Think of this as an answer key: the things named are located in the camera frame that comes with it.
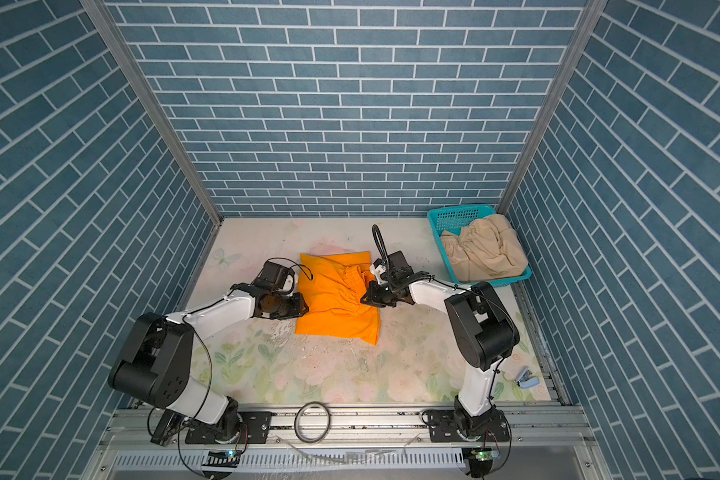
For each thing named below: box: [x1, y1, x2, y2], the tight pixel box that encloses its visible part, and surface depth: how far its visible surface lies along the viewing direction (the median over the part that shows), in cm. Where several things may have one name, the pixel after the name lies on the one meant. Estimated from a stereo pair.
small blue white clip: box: [516, 369, 540, 389], surface depth 82 cm
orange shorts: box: [295, 251, 381, 345], surface depth 93 cm
